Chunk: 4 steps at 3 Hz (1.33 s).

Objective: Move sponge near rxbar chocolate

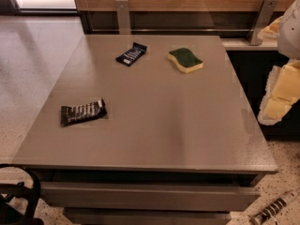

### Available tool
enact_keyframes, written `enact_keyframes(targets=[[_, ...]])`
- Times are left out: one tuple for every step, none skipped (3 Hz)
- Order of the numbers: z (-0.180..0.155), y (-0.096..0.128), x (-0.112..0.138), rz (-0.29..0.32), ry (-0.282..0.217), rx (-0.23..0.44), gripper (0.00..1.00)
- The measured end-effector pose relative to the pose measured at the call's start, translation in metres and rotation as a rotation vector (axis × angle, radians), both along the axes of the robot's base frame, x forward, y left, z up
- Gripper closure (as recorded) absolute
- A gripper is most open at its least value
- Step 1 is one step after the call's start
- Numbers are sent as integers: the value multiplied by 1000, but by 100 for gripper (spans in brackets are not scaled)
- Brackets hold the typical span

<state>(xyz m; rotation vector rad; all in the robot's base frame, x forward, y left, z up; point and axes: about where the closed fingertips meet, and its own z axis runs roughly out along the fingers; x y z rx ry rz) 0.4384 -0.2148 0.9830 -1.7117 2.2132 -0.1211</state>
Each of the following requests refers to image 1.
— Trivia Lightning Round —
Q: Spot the black chocolate bar wrapper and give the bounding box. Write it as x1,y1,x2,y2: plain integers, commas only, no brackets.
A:
60,99,107,128

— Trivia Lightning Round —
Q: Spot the grey table with drawers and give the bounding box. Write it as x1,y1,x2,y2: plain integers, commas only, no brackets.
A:
14,36,278,225

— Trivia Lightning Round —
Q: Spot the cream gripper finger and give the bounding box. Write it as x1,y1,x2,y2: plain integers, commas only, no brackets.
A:
258,59,300,126
258,16,282,40

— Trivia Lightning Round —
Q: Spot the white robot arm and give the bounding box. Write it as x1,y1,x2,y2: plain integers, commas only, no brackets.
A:
258,0,300,126

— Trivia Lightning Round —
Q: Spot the right metal bracket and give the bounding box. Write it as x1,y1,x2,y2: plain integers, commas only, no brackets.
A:
247,0,278,46

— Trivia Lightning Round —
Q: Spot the blue snack bar wrapper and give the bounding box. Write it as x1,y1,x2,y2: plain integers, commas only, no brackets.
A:
115,42,147,67

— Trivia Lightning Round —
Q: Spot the green and yellow sponge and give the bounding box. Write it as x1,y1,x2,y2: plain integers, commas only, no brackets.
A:
168,48,203,74

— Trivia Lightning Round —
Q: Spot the left metal bracket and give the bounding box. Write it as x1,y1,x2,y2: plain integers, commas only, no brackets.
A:
115,0,131,35

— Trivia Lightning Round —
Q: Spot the striped tube on floor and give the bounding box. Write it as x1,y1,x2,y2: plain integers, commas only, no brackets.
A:
250,190,299,225

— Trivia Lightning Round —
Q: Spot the metal bracket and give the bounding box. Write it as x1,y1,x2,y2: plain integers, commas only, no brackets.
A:
115,0,131,35
247,0,278,46

